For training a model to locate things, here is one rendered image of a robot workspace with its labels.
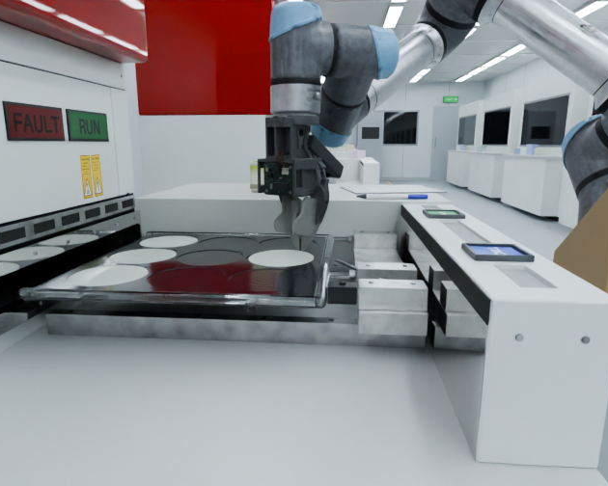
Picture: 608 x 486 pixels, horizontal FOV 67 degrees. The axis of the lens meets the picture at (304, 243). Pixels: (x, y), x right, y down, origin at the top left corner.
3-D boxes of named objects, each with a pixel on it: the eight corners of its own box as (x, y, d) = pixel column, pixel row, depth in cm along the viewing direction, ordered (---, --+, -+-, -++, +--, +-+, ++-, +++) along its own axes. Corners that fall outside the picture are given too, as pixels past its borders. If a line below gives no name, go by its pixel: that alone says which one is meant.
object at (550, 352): (477, 464, 37) (492, 299, 34) (399, 273, 90) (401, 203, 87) (599, 472, 36) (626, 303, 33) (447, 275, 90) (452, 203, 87)
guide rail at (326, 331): (47, 334, 62) (44, 312, 61) (56, 328, 64) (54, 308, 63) (425, 348, 57) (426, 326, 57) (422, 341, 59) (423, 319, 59)
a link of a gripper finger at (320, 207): (298, 222, 73) (298, 168, 71) (304, 221, 75) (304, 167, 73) (322, 226, 71) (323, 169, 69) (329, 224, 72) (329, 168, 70)
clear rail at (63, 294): (15, 300, 54) (13, 289, 54) (23, 296, 56) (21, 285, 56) (326, 310, 51) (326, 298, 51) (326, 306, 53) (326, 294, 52)
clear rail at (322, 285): (314, 310, 51) (314, 298, 51) (326, 240, 88) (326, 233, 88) (326, 310, 51) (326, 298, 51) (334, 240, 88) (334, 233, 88)
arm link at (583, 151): (612, 207, 94) (592, 157, 101) (670, 165, 82) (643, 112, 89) (560, 199, 92) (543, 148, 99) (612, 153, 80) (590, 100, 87)
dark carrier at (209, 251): (32, 292, 56) (32, 287, 56) (150, 236, 89) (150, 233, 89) (313, 301, 53) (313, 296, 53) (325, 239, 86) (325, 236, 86)
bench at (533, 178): (538, 223, 630) (556, 69, 587) (497, 205, 805) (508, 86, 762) (621, 224, 621) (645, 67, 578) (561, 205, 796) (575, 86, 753)
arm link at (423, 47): (420, 33, 109) (290, 127, 84) (441, -12, 100) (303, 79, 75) (459, 60, 107) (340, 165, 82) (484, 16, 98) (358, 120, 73)
